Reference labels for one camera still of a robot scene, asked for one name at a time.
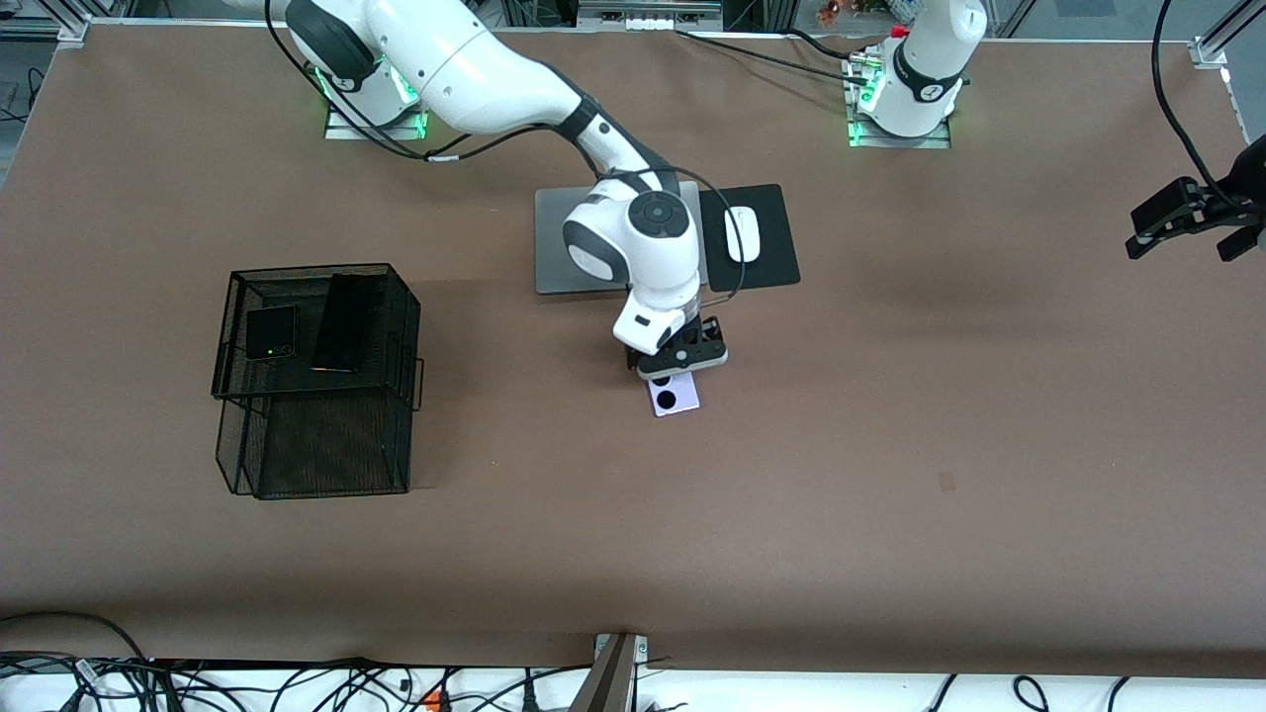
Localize lavender flip phone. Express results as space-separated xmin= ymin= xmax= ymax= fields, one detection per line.
xmin=647 ymin=374 xmax=701 ymax=417

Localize tall black smartphone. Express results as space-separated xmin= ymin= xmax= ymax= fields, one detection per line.
xmin=312 ymin=274 xmax=377 ymax=374

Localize small black flip phone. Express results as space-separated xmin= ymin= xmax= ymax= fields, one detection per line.
xmin=242 ymin=305 xmax=298 ymax=362

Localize white computer mouse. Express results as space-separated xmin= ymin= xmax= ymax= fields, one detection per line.
xmin=724 ymin=206 xmax=762 ymax=264

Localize black mouse pad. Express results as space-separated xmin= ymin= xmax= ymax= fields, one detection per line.
xmin=698 ymin=184 xmax=801 ymax=293

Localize silver closed laptop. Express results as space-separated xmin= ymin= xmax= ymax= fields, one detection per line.
xmin=534 ymin=184 xmax=710 ymax=296

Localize grey power strip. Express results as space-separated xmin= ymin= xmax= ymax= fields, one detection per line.
xmin=577 ymin=0 xmax=724 ymax=33

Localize black mesh two-tier tray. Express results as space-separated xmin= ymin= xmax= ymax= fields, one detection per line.
xmin=211 ymin=263 xmax=425 ymax=500

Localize small colourful toys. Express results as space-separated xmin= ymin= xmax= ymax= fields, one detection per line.
xmin=819 ymin=0 xmax=891 ymax=26

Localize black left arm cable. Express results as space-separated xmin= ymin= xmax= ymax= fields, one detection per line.
xmin=1151 ymin=0 xmax=1237 ymax=209

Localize aluminium frame profile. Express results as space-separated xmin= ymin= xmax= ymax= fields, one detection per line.
xmin=1192 ymin=0 xmax=1266 ymax=68

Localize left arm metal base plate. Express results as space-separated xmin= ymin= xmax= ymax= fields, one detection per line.
xmin=846 ymin=54 xmax=952 ymax=149

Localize long black table cable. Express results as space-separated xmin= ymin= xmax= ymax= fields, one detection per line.
xmin=675 ymin=30 xmax=871 ymax=82

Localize short black table cable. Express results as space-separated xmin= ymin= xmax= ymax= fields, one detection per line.
xmin=786 ymin=28 xmax=873 ymax=62

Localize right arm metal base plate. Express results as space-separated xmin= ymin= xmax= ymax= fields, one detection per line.
xmin=324 ymin=94 xmax=428 ymax=140

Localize grey curved cable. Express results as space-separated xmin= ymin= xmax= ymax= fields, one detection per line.
xmin=0 ymin=611 xmax=151 ymax=664

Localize aluminium frame rail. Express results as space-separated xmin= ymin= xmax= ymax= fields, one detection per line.
xmin=0 ymin=14 xmax=135 ymax=45

